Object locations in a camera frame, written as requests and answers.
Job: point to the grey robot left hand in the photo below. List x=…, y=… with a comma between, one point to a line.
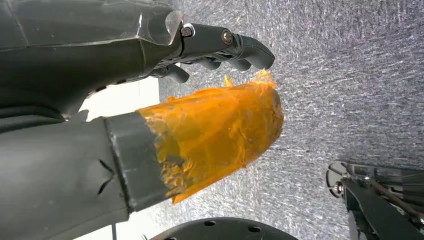
x=66, y=49

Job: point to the black round perforated plate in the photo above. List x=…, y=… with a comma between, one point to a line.
x=225, y=230

